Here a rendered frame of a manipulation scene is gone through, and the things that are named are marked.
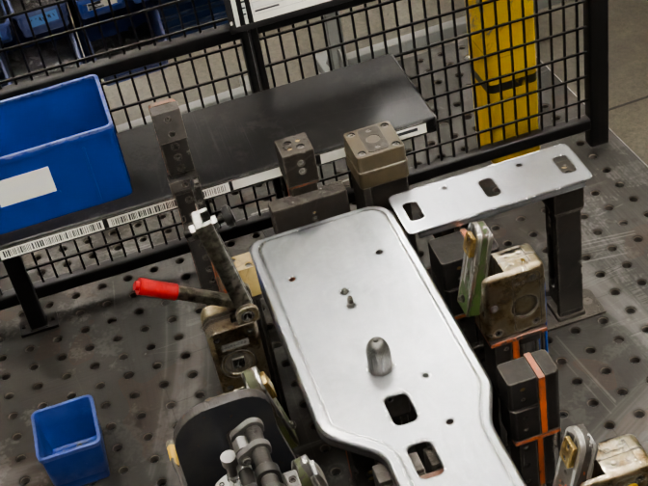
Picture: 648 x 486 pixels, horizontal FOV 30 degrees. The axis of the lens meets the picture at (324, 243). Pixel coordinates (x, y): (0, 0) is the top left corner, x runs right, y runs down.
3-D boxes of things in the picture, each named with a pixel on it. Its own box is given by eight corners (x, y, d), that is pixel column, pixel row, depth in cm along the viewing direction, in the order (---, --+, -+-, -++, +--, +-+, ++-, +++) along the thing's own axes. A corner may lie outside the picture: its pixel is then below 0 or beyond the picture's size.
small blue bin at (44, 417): (117, 479, 186) (101, 441, 181) (54, 499, 185) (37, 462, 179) (106, 430, 194) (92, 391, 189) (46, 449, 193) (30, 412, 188)
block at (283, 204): (371, 331, 203) (346, 189, 184) (304, 352, 201) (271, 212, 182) (366, 319, 205) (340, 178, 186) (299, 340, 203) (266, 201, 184)
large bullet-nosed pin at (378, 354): (397, 379, 154) (391, 342, 150) (374, 387, 154) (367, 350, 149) (390, 363, 156) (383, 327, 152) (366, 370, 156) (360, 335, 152)
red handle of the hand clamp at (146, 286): (256, 307, 156) (140, 288, 149) (249, 320, 157) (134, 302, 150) (248, 287, 159) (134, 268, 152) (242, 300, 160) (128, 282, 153)
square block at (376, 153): (430, 318, 203) (406, 145, 180) (385, 333, 202) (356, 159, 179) (414, 289, 209) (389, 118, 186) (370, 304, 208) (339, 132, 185)
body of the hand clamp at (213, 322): (301, 492, 179) (256, 321, 157) (256, 506, 178) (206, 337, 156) (290, 463, 183) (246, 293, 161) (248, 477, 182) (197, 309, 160)
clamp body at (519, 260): (570, 444, 178) (563, 267, 156) (496, 470, 177) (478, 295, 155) (544, 402, 185) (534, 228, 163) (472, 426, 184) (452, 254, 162)
